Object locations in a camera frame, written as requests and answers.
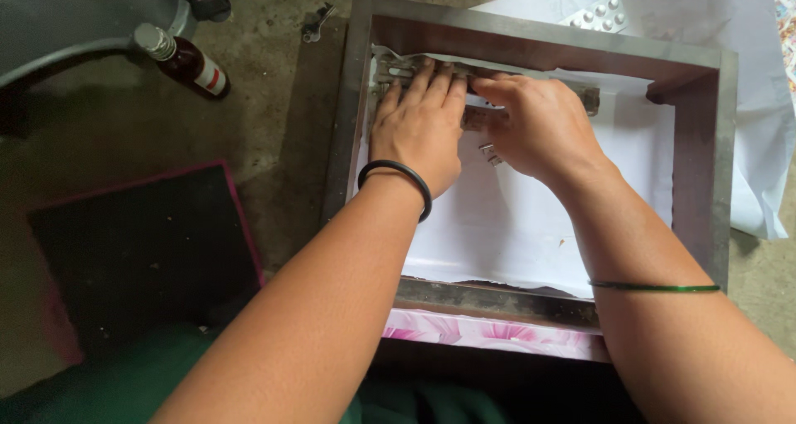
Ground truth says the person's left hand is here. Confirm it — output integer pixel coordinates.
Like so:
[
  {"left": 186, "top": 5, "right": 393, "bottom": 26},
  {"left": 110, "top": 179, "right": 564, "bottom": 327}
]
[{"left": 370, "top": 60, "right": 468, "bottom": 201}]

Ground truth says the person's right hand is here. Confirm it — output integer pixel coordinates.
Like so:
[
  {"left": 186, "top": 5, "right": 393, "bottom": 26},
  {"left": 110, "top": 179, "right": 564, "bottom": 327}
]
[{"left": 469, "top": 72, "right": 615, "bottom": 190}]

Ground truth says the black bangle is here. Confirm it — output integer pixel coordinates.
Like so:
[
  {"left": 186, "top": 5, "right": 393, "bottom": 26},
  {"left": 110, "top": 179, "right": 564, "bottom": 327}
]
[{"left": 357, "top": 159, "right": 434, "bottom": 223}]

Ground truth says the silver pill blister pack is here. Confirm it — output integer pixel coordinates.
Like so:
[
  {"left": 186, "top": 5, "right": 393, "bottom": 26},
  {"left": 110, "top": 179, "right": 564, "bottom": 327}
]
[{"left": 558, "top": 0, "right": 630, "bottom": 34}]

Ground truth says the white paper drawer liner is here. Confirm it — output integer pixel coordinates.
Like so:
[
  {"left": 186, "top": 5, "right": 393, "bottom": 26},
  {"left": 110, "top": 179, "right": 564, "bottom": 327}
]
[{"left": 352, "top": 44, "right": 677, "bottom": 300}]

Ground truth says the small metal key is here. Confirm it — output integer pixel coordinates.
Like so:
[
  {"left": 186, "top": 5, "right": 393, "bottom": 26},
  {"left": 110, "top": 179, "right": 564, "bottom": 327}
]
[{"left": 301, "top": 3, "right": 337, "bottom": 44}]

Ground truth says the brown wooden drawer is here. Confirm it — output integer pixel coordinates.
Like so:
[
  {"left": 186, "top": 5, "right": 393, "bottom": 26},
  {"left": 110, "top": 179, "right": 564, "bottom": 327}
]
[{"left": 320, "top": 0, "right": 740, "bottom": 332}]

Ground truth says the pink floral drawer front panel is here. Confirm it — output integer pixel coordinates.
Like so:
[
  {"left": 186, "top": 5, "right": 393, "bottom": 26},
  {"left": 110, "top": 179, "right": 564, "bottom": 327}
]
[{"left": 381, "top": 308, "right": 612, "bottom": 364}]

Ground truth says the thin green bangle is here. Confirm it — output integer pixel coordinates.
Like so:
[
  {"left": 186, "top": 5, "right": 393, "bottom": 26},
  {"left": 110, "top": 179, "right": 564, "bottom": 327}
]
[{"left": 587, "top": 279, "right": 722, "bottom": 294}]

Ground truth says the large white paper sheet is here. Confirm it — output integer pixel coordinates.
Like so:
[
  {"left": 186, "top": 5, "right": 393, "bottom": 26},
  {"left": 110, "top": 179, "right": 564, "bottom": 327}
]
[{"left": 471, "top": 0, "right": 796, "bottom": 241}]

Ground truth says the colourful printed cloth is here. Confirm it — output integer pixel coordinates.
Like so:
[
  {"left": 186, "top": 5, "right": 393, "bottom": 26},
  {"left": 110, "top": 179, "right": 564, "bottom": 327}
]
[{"left": 770, "top": 0, "right": 796, "bottom": 95}]

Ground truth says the brown glass medicine bottle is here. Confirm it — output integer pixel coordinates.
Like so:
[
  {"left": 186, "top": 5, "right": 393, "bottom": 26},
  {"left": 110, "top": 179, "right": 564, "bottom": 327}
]
[{"left": 133, "top": 22, "right": 232, "bottom": 100}]

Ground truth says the black mat with pink border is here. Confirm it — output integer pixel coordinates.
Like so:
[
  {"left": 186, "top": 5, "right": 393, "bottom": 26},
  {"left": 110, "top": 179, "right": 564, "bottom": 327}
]
[{"left": 25, "top": 159, "right": 267, "bottom": 368}]

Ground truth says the grey plastic tub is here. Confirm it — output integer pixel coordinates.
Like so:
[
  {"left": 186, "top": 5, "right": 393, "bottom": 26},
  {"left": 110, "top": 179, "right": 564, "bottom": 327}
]
[{"left": 0, "top": 0, "right": 199, "bottom": 90}]

